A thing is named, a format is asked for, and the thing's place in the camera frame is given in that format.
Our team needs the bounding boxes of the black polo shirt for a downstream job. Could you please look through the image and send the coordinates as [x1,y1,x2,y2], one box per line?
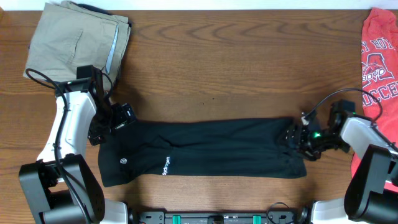
[98,118,307,187]

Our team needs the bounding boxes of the red printed t-shirt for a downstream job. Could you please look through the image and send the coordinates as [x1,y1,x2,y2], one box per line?
[350,7,398,192]

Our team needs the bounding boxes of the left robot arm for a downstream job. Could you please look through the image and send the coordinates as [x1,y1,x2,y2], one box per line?
[19,78,130,223]

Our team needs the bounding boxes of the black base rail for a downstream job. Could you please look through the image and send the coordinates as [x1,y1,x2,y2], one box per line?
[127,208,310,224]

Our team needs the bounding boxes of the folded khaki pants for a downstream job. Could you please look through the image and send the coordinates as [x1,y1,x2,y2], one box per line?
[22,0,131,91]

